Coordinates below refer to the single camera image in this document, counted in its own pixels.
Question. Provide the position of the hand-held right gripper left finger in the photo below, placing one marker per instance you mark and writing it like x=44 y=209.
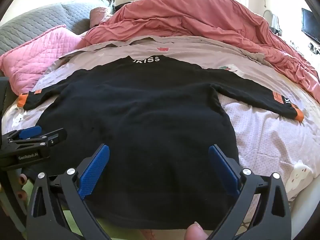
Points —
x=93 y=170

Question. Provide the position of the black sweater with orange cuffs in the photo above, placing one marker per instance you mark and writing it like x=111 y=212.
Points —
x=140 y=120

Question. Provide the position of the dusty pink small pillow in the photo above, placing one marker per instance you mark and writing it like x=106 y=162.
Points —
x=100 y=16

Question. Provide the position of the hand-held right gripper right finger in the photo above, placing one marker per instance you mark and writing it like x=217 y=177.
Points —
x=225 y=170

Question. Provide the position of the black television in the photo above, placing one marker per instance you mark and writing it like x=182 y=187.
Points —
x=311 y=26

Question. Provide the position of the coral red duvet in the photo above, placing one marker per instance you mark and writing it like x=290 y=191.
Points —
x=190 y=20

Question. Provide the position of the white handbag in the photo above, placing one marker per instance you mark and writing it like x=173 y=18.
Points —
x=272 y=21

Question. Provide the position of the person's left hand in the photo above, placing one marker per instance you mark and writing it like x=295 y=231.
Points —
x=22 y=178

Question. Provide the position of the mauve printed bed cover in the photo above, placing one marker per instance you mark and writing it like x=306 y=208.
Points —
x=262 y=140

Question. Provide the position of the pink quilted pillow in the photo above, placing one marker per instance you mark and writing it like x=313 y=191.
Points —
x=37 y=52

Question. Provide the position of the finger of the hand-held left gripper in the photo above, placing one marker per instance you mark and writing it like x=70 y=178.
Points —
x=30 y=132
x=53 y=136

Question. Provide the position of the person's right hand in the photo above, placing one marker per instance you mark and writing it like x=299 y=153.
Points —
x=195 y=233

